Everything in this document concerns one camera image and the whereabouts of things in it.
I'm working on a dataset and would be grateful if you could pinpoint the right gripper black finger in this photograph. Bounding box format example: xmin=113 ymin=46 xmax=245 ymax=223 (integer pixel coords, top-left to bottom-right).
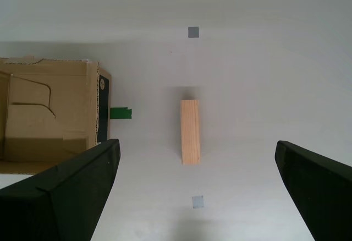
xmin=274 ymin=140 xmax=352 ymax=241
xmin=0 ymin=138 xmax=121 ymax=241

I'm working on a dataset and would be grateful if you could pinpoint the open brown cardboard box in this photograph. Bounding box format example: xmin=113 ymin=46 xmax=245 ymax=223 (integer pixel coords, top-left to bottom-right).
xmin=0 ymin=56 xmax=112 ymax=175

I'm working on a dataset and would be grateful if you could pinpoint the green tape strip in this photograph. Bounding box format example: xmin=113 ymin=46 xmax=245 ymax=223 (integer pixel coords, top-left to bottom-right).
xmin=109 ymin=107 xmax=133 ymax=120

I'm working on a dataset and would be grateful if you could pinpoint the light wooden block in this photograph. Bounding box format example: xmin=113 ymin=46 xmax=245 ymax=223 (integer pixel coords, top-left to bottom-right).
xmin=180 ymin=99 xmax=201 ymax=166

